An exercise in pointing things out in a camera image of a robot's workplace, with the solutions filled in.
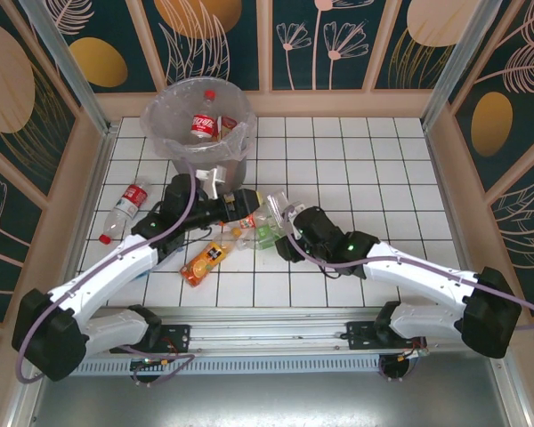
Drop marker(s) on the small clear bottle orange label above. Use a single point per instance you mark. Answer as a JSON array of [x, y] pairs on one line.
[[250, 221]]

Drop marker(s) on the clear bottle green label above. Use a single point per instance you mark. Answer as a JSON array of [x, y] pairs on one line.
[[263, 233]]

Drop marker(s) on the red label Nongfu water bottle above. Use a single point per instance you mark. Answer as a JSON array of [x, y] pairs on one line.
[[131, 198]]

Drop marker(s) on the orange juice bottle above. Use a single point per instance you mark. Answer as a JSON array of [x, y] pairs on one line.
[[202, 262]]

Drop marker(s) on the red label cola bottle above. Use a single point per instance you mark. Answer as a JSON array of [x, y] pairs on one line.
[[203, 124]]

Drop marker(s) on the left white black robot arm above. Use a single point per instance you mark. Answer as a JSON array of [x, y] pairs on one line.
[[107, 267]]

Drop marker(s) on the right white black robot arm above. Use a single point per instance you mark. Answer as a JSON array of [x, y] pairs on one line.
[[418, 271]]

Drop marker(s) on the grey plastic bin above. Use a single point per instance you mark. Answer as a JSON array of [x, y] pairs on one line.
[[238, 173]]

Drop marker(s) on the clear plastic bin liner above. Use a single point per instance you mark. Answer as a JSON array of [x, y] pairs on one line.
[[173, 115]]

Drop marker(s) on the grey metal plate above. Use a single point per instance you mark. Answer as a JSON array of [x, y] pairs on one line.
[[267, 400]]

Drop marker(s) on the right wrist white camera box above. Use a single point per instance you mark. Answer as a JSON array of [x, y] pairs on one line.
[[296, 208]]

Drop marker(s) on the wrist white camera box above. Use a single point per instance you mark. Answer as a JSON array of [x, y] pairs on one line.
[[211, 180], [296, 208]]

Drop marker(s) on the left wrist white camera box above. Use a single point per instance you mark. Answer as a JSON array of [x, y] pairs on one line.
[[211, 180]]

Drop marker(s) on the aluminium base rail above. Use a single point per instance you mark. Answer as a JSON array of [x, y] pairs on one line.
[[267, 331]]

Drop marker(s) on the aluminium side rail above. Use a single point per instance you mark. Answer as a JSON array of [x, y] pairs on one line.
[[91, 200], [448, 200]]

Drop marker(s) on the aluminium frame post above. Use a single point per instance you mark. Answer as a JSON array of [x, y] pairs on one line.
[[465, 66], [69, 69]]

